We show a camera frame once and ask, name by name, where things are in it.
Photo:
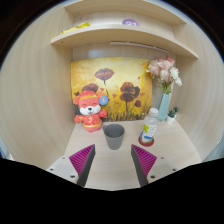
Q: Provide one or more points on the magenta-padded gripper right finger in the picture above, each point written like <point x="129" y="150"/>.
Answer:
<point x="160" y="166"/>

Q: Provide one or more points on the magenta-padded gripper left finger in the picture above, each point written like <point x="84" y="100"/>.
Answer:
<point x="63" y="166"/>

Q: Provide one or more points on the clear drink bottle white cap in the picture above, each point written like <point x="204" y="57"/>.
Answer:
<point x="149" y="126"/>

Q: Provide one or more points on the small potted green plant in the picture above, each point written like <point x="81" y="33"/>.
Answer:
<point x="171" y="116"/>

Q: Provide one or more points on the grey mug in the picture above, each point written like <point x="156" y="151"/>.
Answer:
<point x="114" y="136"/>

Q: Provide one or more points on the teal ribbed vase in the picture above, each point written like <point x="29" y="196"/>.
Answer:
<point x="163" y="108"/>

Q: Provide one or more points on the red plush toy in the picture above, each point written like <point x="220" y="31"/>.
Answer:
<point x="90" y="111"/>

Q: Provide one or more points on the pink and white flower bouquet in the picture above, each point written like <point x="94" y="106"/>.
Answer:
<point x="164" y="71"/>

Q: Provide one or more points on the yellow flower painting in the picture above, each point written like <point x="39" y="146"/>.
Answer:
<point x="126" y="70"/>

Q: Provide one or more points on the white light bar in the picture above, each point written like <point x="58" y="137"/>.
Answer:
<point x="140" y="46"/>

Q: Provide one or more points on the wooden shelf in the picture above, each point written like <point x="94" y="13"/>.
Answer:
<point x="123" y="33"/>

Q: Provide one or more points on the yellow item on shelf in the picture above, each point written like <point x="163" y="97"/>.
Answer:
<point x="75" y="28"/>

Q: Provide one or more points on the purple round disc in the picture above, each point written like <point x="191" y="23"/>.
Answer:
<point x="130" y="23"/>

